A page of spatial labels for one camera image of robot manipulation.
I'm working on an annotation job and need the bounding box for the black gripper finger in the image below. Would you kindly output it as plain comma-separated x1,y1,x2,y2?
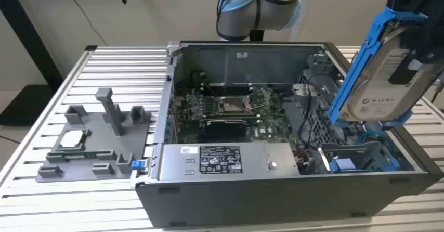
388,16,444,85

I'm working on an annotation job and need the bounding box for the hard disk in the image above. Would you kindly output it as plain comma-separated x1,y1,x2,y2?
328,5,434,127

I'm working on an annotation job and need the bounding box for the blue disk wire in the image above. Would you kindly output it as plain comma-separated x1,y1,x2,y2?
354,128,390,153

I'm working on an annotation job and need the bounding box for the blue disk carrier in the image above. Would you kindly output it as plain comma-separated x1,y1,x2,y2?
330,159,357,173

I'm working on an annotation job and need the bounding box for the grey perforated drive cage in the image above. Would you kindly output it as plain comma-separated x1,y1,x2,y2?
282,82,348,149

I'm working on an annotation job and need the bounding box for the metal socket cover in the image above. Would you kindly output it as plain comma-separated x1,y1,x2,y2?
248,90,273,110

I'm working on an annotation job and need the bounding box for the green motherboard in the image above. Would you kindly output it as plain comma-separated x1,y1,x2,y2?
169,85,302,144

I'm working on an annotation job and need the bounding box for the CPU socket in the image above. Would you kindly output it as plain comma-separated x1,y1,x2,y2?
216,95,252,113

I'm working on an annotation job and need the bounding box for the thin metal locking lever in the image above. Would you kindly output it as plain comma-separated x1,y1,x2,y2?
202,83,220,98

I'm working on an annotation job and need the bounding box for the black graphics card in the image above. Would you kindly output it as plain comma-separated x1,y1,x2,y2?
204,119,249,140

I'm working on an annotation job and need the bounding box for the open black PC case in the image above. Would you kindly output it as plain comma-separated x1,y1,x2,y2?
129,40,444,229

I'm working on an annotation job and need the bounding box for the silver power supply unit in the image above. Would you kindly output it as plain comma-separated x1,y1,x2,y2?
157,142,301,179

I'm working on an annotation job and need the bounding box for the grey parts rack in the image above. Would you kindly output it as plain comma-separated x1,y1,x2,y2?
36,87,152,183

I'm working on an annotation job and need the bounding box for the green RAM stick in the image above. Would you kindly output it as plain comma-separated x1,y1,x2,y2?
60,150,105,159

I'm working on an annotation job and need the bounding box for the silver CPU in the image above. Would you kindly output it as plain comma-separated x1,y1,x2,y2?
57,130,88,148

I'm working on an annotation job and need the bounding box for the black wire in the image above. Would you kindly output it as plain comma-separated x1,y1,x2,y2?
298,73,334,145

